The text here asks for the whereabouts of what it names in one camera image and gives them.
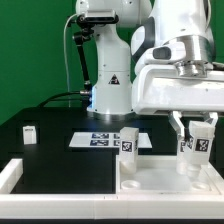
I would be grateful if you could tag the white tag base sheet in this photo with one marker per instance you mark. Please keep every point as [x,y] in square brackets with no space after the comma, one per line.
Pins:
[95,139]

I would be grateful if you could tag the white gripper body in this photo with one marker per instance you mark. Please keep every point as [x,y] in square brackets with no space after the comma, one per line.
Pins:
[159,89]

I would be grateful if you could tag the white U-shaped obstacle fence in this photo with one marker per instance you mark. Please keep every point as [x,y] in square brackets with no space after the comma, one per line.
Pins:
[119,205]

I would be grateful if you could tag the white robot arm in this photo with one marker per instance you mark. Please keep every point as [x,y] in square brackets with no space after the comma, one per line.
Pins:
[143,25]

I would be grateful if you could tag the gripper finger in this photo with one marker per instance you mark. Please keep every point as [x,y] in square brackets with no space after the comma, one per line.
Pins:
[176,123]
[211,118]

